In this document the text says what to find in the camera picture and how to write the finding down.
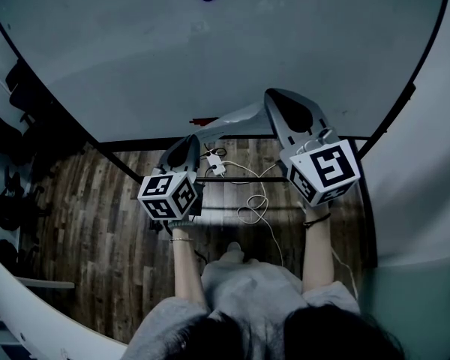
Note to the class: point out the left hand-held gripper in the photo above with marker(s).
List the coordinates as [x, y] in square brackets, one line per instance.
[161, 195]

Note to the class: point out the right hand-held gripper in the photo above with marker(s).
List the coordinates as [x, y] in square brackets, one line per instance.
[322, 171]

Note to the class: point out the large black-framed whiteboard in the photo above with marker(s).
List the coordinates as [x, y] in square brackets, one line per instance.
[142, 69]

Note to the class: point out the person's right forearm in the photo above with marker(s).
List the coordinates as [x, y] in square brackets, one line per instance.
[318, 253]

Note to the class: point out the person's left forearm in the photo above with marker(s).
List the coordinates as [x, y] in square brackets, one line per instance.
[185, 268]

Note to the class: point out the white power strip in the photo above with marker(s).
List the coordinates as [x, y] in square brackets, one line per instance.
[216, 165]

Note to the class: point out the red bar magnet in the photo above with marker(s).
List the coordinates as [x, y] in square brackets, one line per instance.
[201, 120]

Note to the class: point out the green beaded wrist band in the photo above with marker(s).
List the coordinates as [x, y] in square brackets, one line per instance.
[182, 224]

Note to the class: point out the black metal stand crossbar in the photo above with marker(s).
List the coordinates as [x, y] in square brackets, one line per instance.
[247, 179]

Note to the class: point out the person's beige shoe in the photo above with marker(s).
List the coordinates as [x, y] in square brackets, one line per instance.
[234, 252]

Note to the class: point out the person's grey shirt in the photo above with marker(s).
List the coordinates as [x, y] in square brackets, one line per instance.
[255, 298]

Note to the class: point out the black office chair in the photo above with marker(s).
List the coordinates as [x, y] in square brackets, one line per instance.
[11, 204]
[30, 96]
[3, 137]

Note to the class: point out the curved white desk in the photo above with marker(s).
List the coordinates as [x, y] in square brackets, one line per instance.
[37, 324]

